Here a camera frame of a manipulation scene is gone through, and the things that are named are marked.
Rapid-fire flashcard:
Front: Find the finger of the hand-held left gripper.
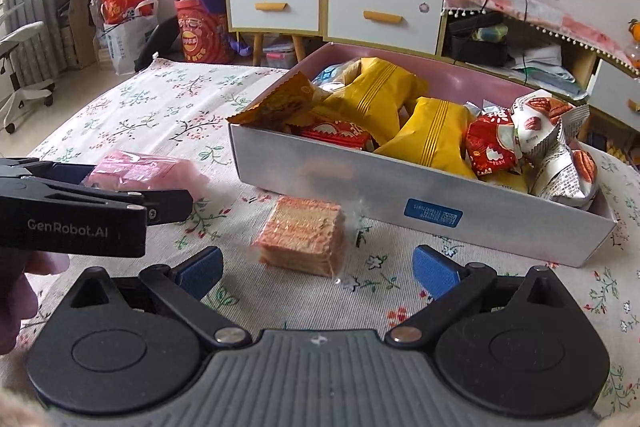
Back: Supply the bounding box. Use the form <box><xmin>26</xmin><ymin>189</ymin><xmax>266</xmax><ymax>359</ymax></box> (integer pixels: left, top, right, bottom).
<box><xmin>115</xmin><ymin>189</ymin><xmax>193</xmax><ymax>228</ymax></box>
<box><xmin>0</xmin><ymin>158</ymin><xmax>97</xmax><ymax>188</ymax></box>

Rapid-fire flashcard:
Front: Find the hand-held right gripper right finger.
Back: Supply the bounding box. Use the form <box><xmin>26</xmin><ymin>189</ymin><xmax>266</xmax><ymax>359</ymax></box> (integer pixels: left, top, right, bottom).
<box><xmin>384</xmin><ymin>245</ymin><xmax>573</xmax><ymax>350</ymax></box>

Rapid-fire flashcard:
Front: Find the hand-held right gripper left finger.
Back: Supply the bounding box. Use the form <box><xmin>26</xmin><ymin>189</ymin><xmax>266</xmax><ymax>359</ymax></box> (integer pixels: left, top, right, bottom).
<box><xmin>65</xmin><ymin>246</ymin><xmax>252</xmax><ymax>350</ymax></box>

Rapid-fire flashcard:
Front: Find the pink snack packet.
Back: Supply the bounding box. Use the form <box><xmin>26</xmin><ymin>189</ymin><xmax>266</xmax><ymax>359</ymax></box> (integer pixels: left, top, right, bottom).
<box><xmin>82</xmin><ymin>150</ymin><xmax>211</xmax><ymax>198</ymax></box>

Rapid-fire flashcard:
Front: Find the orange wafer packet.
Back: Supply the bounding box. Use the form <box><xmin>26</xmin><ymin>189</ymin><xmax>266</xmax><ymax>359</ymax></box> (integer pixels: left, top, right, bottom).
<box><xmin>251</xmin><ymin>195</ymin><xmax>370</xmax><ymax>292</ymax></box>

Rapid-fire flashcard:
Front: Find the pink white cardboard box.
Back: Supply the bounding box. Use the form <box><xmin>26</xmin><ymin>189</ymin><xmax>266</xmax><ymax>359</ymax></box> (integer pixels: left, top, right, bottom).
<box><xmin>227</xmin><ymin>42</ymin><xmax>618</xmax><ymax>269</ymax></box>

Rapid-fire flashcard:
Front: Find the red small snack packet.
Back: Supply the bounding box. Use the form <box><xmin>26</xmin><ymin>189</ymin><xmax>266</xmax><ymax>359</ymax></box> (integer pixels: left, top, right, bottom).
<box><xmin>465</xmin><ymin>108</ymin><xmax>525</xmax><ymax>176</ymax></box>
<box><xmin>299</xmin><ymin>119</ymin><xmax>375</xmax><ymax>151</ymax></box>

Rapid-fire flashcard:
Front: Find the yellow ribbed snack packet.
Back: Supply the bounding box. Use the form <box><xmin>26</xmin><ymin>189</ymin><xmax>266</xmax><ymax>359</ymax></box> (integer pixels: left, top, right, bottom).
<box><xmin>372</xmin><ymin>96</ymin><xmax>478</xmax><ymax>180</ymax></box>
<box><xmin>312</xmin><ymin>57</ymin><xmax>431</xmax><ymax>142</ymax></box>

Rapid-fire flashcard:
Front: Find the white pecan snack packet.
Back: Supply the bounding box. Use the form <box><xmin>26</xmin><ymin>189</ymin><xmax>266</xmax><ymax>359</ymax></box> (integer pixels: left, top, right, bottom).
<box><xmin>530</xmin><ymin>142</ymin><xmax>601</xmax><ymax>208</ymax></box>
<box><xmin>510</xmin><ymin>89</ymin><xmax>591</xmax><ymax>158</ymax></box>

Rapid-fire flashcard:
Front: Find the clear blue white snack packet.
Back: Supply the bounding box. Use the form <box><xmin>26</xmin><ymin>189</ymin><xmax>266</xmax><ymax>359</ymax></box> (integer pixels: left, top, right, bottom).
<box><xmin>311</xmin><ymin>61</ymin><xmax>362</xmax><ymax>88</ymax></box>

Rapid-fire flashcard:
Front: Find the person's left hand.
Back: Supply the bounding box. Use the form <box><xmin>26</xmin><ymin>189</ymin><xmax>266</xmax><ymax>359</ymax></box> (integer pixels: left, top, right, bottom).
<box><xmin>0</xmin><ymin>251</ymin><xmax>71</xmax><ymax>355</ymax></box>

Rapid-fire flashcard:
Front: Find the floral tablecloth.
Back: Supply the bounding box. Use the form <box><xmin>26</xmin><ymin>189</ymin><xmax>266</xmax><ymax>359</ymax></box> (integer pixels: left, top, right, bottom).
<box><xmin>0</xmin><ymin>57</ymin><xmax>640</xmax><ymax>413</ymax></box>

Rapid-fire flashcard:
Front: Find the white office chair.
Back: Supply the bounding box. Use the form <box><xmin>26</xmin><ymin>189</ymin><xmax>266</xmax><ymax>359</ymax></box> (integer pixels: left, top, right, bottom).
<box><xmin>0</xmin><ymin>21</ymin><xmax>56</xmax><ymax>135</ymax></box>

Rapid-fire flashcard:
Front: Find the white paper bag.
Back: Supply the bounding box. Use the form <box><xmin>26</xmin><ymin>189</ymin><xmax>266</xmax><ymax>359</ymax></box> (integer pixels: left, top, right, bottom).
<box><xmin>102</xmin><ymin>0</ymin><xmax>159</xmax><ymax>75</ymax></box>

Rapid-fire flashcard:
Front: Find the black leaning board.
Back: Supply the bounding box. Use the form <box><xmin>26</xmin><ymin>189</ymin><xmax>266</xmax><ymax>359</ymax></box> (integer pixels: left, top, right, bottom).
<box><xmin>134</xmin><ymin>18</ymin><xmax>181</xmax><ymax>72</ymax></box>

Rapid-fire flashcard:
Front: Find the red round-print gift bag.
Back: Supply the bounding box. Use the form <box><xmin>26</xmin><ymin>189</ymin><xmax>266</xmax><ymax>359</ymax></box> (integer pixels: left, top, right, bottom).
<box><xmin>175</xmin><ymin>0</ymin><xmax>236</xmax><ymax>65</ymax></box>

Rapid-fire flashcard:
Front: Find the red plastic bag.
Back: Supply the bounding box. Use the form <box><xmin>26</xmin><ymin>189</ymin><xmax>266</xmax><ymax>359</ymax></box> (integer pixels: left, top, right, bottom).
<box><xmin>101</xmin><ymin>0</ymin><xmax>153</xmax><ymax>25</ymax></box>

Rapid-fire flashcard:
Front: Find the clear plastic bin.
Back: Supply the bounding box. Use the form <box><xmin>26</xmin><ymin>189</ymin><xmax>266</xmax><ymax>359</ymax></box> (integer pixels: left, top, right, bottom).
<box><xmin>262</xmin><ymin>39</ymin><xmax>298</xmax><ymax>70</ymax></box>

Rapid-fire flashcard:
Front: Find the black storage box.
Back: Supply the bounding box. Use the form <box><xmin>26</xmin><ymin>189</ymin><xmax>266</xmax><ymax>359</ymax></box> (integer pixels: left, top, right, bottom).
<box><xmin>447</xmin><ymin>12</ymin><xmax>511</xmax><ymax>68</ymax></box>

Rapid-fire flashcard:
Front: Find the stack of papers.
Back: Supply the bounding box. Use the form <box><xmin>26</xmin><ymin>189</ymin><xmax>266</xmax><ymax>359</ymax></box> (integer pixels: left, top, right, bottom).
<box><xmin>510</xmin><ymin>42</ymin><xmax>586</xmax><ymax>100</ymax></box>

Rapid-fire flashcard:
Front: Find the large white stand drawer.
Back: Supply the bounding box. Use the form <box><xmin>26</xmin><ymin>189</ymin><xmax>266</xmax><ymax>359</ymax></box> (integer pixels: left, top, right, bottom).
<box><xmin>587</xmin><ymin>57</ymin><xmax>640</xmax><ymax>118</ymax></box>

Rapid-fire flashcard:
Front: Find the pink floral cloth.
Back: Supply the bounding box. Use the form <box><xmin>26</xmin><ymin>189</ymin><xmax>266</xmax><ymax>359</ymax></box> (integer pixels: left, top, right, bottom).
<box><xmin>410</xmin><ymin>0</ymin><xmax>640</xmax><ymax>75</ymax></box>

